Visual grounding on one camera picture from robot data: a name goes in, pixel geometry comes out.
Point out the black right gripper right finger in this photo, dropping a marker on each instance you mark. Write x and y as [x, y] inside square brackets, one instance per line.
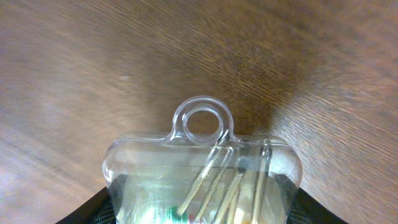
[306, 210]

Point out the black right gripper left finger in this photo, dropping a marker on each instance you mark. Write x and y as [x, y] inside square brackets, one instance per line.
[97, 209]

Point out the clear case coloured screwdrivers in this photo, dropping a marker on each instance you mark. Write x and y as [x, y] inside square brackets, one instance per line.
[201, 172]

